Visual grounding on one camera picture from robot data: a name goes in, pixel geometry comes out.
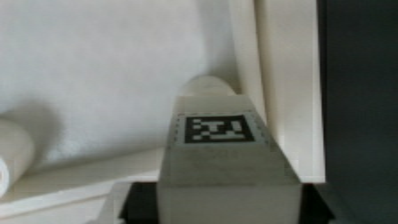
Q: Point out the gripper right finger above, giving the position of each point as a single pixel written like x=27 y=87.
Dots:
x=320 y=206

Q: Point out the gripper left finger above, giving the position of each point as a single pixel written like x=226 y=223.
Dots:
x=130 y=204

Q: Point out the white table leg with tag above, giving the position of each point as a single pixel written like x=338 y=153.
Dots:
x=228 y=183

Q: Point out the white square tabletop part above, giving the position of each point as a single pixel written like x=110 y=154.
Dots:
x=98 y=56

